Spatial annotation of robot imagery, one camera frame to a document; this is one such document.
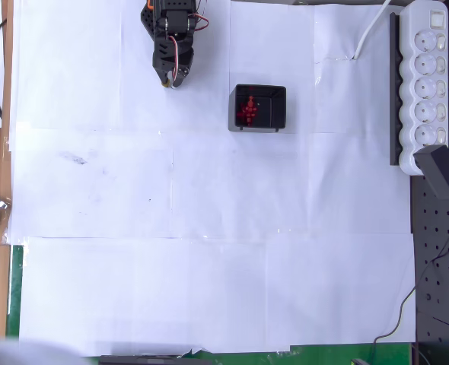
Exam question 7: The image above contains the black open box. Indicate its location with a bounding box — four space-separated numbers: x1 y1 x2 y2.
228 84 288 133

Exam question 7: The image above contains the blurry grey object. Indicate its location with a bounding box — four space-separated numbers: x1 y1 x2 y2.
0 327 91 365

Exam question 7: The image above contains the black power adapter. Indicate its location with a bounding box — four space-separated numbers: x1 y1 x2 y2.
413 144 449 210

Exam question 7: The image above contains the white power strip cable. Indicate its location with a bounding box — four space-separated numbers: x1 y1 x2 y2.
352 0 393 61

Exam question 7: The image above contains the black flat device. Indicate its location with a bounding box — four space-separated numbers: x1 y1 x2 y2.
97 354 213 365

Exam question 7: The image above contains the thin black adapter cable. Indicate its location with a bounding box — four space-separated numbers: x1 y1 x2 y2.
371 205 449 358

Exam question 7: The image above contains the white paper table cover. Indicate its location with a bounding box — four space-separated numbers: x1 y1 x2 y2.
6 0 418 358

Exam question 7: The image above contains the white power strip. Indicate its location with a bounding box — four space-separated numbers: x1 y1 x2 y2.
398 0 449 176

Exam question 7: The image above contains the black perforated pegboard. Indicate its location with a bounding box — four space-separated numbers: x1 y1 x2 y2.
409 0 449 365

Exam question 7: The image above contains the pink gripper servo cable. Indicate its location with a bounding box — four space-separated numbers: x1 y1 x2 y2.
168 34 180 79

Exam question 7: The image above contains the green cutting mat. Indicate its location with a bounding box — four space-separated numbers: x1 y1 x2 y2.
5 244 416 365

